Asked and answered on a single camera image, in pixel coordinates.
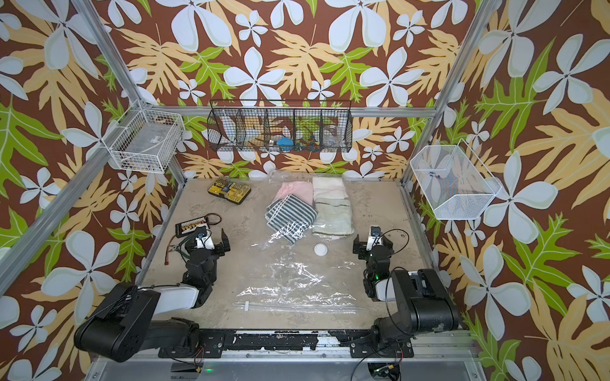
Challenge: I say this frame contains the clear plastic vacuum bag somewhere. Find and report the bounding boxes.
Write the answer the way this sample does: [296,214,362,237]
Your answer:
[233,170,373,315]

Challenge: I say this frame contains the white vacuum bag valve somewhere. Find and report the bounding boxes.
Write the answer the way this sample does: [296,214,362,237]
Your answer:
[314,244,328,257]

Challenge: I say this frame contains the white wire basket left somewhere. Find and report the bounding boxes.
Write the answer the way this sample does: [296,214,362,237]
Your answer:
[105,106,184,174]

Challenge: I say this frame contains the black parallel charging board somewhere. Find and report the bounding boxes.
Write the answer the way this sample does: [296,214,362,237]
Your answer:
[175,213,222,238]

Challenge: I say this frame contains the green white striped towel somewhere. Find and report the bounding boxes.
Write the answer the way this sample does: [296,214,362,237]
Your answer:
[265,195,318,245]

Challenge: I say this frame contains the green handled pliers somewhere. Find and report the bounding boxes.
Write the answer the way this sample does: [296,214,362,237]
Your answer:
[164,236,190,266]

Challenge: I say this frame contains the pink towel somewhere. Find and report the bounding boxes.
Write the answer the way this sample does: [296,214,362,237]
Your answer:
[274,181,314,206]

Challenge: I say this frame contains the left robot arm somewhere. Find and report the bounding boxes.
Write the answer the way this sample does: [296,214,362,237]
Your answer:
[74,226,230,363]

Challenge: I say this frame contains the pale green towel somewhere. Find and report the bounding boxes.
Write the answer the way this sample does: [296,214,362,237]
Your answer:
[312,198,354,237]

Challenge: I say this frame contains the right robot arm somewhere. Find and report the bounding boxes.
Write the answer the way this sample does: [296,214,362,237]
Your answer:
[349,225,460,358]

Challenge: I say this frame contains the yellow black screwdriver bit case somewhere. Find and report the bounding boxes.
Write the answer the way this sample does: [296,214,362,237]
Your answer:
[207,177,251,205]

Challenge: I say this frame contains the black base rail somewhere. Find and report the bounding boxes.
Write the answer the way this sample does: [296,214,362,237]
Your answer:
[158,329,414,360]

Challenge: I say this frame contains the white mesh basket right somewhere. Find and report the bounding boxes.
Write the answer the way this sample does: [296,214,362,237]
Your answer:
[410,140,502,221]

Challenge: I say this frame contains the black wire basket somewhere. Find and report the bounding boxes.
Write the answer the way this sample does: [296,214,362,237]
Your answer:
[204,100,354,153]

